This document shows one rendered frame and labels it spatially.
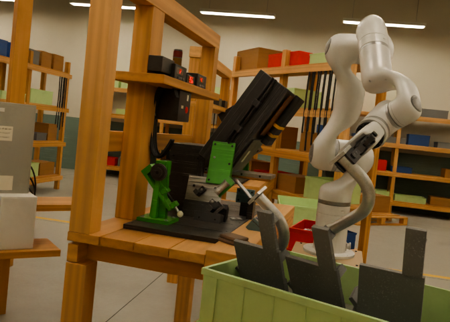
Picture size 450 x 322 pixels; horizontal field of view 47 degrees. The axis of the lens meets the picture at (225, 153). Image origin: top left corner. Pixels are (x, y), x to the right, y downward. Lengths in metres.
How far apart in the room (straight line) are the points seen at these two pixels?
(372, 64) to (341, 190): 0.54
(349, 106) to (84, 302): 1.24
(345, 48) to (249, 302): 0.91
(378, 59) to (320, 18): 10.18
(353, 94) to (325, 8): 9.98
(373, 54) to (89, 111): 1.06
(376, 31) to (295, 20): 10.12
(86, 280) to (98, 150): 0.50
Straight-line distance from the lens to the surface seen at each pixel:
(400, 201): 11.03
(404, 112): 1.40
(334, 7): 11.79
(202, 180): 2.50
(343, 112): 1.84
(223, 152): 2.48
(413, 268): 1.28
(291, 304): 1.28
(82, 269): 2.08
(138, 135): 2.34
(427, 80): 11.71
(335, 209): 1.90
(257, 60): 6.41
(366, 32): 1.64
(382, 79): 1.50
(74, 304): 2.14
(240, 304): 1.36
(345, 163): 1.24
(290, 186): 5.64
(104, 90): 2.00
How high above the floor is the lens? 1.33
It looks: 3 degrees down
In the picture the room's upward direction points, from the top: 6 degrees clockwise
